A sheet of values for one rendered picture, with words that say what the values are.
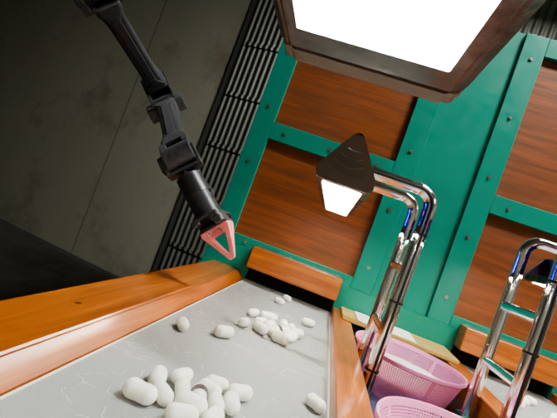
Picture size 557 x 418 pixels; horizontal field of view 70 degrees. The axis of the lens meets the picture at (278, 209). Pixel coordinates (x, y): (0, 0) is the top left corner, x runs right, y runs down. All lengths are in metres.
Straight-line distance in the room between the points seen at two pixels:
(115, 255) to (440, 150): 3.08
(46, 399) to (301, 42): 0.39
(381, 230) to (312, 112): 0.45
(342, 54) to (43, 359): 0.42
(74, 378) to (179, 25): 3.83
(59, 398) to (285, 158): 1.06
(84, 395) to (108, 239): 3.48
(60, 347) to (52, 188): 3.97
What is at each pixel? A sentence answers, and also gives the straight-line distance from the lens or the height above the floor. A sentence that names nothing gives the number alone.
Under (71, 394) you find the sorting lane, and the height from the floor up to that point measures 0.74.
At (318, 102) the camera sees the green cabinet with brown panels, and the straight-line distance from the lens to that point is 1.40.
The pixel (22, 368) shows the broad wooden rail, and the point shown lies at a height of 0.75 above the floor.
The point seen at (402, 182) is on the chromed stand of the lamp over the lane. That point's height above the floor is 1.11.
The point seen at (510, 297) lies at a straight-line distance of 0.98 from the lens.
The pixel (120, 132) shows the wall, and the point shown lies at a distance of 4.07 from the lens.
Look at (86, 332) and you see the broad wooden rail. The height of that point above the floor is 0.76.
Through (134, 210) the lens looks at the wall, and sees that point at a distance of 3.79.
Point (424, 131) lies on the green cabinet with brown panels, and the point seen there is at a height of 1.39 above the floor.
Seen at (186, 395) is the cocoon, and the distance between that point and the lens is 0.48.
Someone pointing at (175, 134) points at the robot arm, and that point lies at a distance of 0.96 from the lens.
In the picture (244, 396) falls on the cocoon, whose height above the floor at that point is 0.75.
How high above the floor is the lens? 0.97
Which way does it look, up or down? 1 degrees up
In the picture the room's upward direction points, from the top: 20 degrees clockwise
